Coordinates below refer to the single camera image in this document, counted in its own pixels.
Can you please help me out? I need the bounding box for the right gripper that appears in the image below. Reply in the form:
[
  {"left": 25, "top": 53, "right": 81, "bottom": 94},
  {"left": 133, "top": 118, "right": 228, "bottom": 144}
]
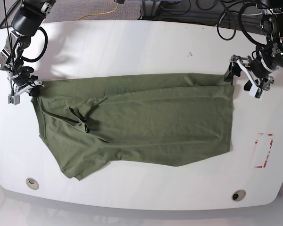
[{"left": 8, "top": 76, "right": 44, "bottom": 97}]

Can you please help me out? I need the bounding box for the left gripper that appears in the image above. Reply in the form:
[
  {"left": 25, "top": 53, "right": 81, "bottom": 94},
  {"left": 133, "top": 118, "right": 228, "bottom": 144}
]
[{"left": 224, "top": 55, "right": 274, "bottom": 93}]

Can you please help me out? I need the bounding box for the green t-shirt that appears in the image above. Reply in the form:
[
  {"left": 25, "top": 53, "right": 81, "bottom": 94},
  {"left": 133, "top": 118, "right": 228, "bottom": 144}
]
[{"left": 32, "top": 73, "right": 234, "bottom": 180}]

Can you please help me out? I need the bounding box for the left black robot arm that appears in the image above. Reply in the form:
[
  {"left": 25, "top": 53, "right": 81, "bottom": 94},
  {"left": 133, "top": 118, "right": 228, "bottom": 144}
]
[{"left": 219, "top": 0, "right": 283, "bottom": 99}]

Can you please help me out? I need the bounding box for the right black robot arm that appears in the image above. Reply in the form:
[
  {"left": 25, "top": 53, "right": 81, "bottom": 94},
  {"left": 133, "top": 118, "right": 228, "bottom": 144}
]
[{"left": 0, "top": 0, "right": 56, "bottom": 105}]

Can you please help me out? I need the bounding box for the red tape rectangle marking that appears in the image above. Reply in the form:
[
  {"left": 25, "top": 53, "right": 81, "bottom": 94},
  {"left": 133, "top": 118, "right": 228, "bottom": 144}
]
[{"left": 253, "top": 133, "right": 274, "bottom": 169}]

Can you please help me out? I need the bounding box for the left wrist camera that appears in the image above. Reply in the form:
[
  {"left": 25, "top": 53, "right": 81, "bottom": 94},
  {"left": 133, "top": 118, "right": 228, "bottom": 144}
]
[{"left": 249, "top": 86, "right": 265, "bottom": 100}]

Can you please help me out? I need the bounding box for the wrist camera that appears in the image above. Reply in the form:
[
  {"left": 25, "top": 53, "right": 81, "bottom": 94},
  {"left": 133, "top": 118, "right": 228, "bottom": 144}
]
[
  {"left": 249, "top": 86, "right": 265, "bottom": 100},
  {"left": 8, "top": 94, "right": 20, "bottom": 105}
]

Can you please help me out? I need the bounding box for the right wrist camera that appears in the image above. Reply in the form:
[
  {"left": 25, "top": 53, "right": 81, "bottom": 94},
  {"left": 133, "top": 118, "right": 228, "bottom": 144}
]
[{"left": 8, "top": 94, "right": 20, "bottom": 105}]

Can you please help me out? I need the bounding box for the left table cable grommet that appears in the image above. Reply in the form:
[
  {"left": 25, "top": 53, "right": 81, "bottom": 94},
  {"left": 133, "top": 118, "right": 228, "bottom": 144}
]
[{"left": 26, "top": 178, "right": 40, "bottom": 190}]

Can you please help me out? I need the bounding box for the table cable grommet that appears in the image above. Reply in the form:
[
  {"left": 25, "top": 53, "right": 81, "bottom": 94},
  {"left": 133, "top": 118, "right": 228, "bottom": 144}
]
[
  {"left": 232, "top": 190, "right": 246, "bottom": 202},
  {"left": 26, "top": 178, "right": 40, "bottom": 190}
]

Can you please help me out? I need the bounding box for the right table cable grommet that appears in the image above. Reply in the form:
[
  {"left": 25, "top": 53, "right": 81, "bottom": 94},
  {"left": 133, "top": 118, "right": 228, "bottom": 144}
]
[{"left": 232, "top": 190, "right": 246, "bottom": 202}]

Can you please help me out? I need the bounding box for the yellow cable on floor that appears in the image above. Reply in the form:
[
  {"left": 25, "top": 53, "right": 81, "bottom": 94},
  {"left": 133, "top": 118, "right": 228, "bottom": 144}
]
[{"left": 78, "top": 2, "right": 120, "bottom": 21}]

